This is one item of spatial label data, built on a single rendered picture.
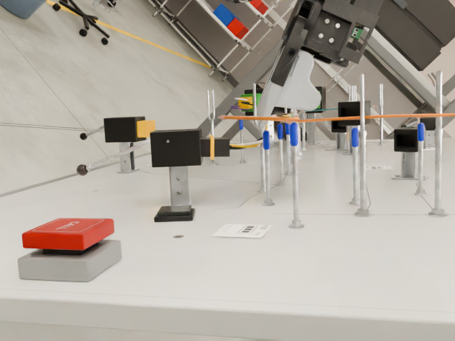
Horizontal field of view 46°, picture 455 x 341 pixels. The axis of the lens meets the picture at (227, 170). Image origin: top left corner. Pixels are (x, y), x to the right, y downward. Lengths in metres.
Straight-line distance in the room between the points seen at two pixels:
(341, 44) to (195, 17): 8.54
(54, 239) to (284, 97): 0.29
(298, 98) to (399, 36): 1.05
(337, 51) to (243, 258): 0.26
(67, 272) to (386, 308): 0.22
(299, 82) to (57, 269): 0.32
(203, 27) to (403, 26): 7.51
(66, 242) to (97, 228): 0.03
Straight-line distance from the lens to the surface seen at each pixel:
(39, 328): 0.80
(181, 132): 0.60
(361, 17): 0.58
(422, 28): 1.62
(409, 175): 0.81
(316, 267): 0.40
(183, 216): 0.56
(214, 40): 8.88
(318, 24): 0.58
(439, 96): 0.55
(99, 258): 0.41
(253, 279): 0.38
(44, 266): 0.41
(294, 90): 0.58
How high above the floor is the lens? 1.32
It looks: 16 degrees down
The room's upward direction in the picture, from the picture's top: 45 degrees clockwise
